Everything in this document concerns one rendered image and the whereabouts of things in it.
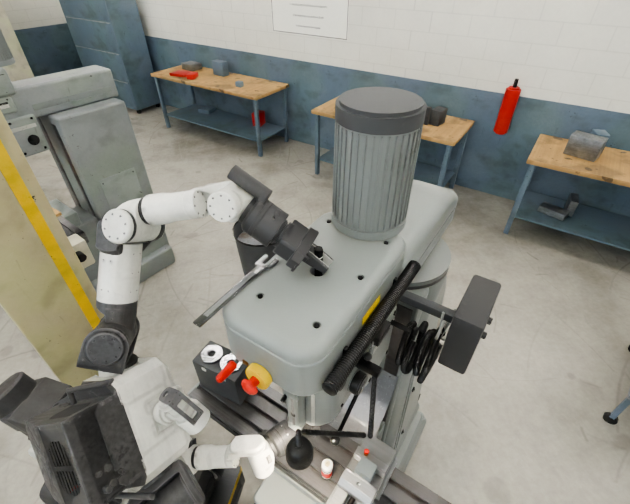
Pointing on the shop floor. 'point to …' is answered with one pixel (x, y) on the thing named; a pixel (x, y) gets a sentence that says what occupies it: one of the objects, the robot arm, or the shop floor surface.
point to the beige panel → (29, 251)
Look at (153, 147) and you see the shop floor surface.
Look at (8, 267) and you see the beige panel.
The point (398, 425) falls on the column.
